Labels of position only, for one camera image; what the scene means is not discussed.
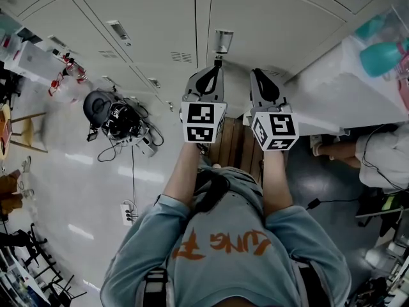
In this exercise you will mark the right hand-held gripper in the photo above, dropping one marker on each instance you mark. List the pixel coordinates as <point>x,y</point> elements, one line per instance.
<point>278,130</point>

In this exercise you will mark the white shelf unit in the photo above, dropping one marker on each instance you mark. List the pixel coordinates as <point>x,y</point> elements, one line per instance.
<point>16,283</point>

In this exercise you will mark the white locker cabinets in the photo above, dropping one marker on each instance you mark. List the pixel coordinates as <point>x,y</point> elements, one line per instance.
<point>143,21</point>

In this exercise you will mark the person's light blue shirt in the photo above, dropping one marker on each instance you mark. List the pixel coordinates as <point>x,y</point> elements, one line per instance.
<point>230,261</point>

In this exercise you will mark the black chair with green seat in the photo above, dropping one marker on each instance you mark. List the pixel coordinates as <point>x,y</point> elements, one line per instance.
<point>388,209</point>

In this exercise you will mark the white rectangular table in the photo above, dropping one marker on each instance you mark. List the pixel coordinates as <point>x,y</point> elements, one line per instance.
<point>338,94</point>

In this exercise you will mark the white power strip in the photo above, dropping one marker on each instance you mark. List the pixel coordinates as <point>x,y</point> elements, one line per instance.
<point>126,214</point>

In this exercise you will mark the large white cardboard box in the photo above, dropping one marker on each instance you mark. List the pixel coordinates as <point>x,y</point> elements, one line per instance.
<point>30,61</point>

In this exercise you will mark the person's right forearm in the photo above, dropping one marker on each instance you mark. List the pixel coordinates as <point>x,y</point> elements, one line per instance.
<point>276,184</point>

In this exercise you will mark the person's denim trousers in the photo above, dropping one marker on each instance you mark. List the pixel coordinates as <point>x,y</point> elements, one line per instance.
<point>243,179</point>

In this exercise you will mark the black office chair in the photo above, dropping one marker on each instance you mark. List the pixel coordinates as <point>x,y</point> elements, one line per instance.
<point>41,261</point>

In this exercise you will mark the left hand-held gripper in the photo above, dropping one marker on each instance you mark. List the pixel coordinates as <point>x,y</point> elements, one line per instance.
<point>201,123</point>

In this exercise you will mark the pink item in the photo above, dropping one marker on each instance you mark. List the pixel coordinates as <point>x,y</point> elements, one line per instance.
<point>404,88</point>

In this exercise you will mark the teal plastic bottle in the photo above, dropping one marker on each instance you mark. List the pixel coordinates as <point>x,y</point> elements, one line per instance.
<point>381,58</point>

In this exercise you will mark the black round device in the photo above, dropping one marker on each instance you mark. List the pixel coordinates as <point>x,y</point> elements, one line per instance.
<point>96,105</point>

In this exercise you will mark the round wooden stool table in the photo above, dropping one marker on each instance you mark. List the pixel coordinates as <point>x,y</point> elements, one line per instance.
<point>22,133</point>

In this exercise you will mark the person's white shoe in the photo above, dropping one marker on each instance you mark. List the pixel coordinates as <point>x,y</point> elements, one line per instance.
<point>216,166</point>

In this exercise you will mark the person's left forearm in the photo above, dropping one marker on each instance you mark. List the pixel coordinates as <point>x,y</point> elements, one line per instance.
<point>182,174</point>

